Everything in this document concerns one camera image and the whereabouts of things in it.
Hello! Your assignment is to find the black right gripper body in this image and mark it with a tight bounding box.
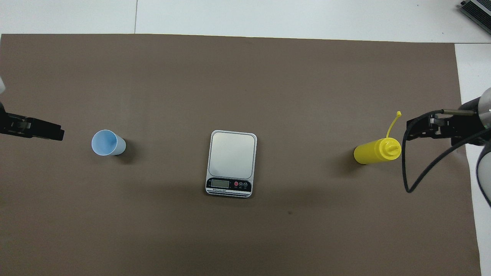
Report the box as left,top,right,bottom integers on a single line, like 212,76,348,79
435,97,485,146

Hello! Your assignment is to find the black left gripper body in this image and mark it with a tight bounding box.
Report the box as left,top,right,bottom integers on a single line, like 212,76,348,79
0,102,33,138

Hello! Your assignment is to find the yellow squeeze bottle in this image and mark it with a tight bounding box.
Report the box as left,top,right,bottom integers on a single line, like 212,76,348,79
353,111,402,165

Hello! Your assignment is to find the light blue plastic cup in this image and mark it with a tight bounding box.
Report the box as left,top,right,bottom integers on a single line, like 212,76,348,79
91,130,127,156

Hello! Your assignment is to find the silver digital kitchen scale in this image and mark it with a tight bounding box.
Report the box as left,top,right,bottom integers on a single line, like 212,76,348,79
205,130,258,199

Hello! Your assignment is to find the grey metal device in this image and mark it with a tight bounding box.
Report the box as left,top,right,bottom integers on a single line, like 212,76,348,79
460,0,491,37

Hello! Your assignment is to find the brown table mat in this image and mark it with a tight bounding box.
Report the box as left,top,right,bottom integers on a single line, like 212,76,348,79
0,34,482,276

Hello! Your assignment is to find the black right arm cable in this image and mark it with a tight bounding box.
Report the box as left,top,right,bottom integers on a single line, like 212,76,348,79
401,109,491,193

